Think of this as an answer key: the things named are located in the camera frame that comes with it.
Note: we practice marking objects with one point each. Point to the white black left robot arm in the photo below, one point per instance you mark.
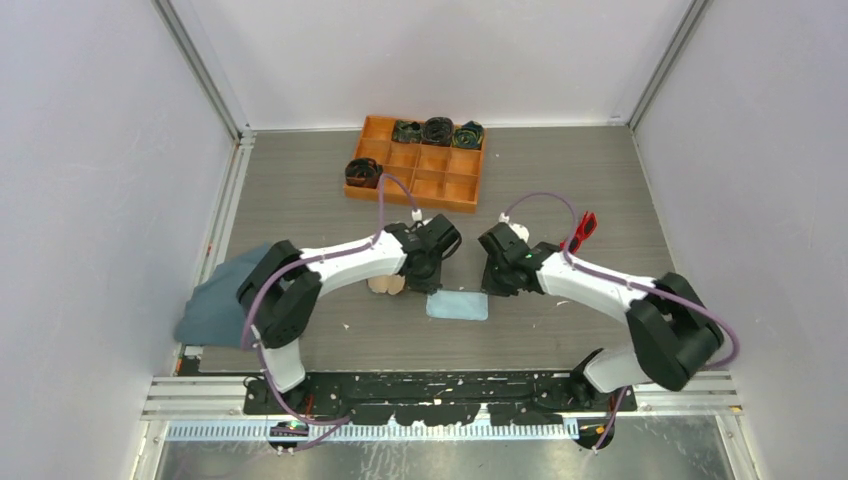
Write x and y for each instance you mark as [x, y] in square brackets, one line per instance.
[280, 294]

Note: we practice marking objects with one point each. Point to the orange wooden divided tray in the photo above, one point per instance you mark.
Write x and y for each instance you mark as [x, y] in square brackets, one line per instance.
[437, 177]

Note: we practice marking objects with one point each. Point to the rolled black brown tie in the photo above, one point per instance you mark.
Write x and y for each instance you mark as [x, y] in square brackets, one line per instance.
[437, 131]

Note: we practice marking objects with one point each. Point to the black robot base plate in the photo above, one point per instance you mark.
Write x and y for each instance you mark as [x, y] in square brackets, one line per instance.
[447, 398]

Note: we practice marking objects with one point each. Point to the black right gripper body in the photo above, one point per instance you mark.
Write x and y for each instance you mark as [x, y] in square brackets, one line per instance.
[496, 281]

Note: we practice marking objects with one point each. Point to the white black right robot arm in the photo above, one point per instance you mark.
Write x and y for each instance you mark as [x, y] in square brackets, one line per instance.
[672, 335]

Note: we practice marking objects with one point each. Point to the light blue cleaning cloth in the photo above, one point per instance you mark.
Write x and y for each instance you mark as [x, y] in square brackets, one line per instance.
[458, 305]

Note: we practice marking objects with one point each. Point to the red sunglasses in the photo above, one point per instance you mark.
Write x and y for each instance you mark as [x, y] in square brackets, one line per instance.
[584, 230]

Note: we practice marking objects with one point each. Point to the dark blue-grey cloth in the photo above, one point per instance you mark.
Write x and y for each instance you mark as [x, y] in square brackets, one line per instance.
[213, 315]

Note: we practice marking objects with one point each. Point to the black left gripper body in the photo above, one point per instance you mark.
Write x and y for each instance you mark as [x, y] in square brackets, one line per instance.
[429, 278]

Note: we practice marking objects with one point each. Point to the rolled green patterned tie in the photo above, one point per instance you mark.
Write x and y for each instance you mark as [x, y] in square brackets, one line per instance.
[468, 136]

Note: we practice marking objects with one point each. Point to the rolled dark green tie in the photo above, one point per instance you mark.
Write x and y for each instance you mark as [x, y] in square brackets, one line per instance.
[406, 132]

